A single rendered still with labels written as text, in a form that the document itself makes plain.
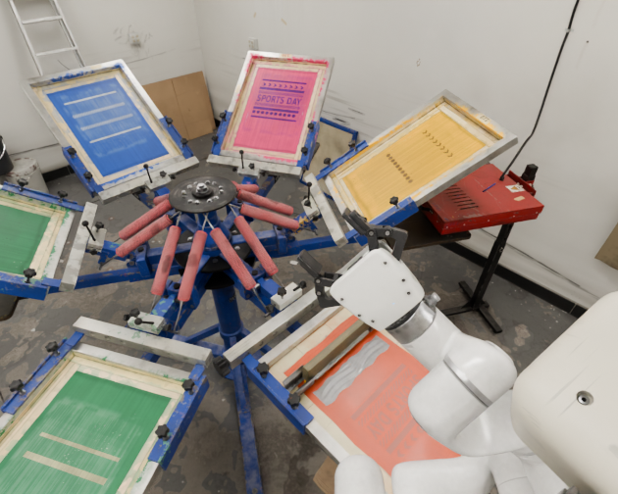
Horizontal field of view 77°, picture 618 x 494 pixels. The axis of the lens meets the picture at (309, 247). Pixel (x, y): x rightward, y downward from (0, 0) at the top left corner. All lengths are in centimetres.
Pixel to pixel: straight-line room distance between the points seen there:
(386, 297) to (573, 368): 26
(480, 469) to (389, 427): 61
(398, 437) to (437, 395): 92
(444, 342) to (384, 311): 9
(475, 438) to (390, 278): 25
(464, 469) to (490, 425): 24
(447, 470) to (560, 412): 54
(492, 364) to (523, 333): 267
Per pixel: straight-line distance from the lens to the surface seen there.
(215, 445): 249
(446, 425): 54
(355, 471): 86
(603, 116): 285
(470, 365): 53
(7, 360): 335
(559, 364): 37
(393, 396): 151
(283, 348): 154
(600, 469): 36
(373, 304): 55
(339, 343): 147
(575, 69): 283
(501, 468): 86
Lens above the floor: 226
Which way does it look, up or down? 41 degrees down
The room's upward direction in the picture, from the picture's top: straight up
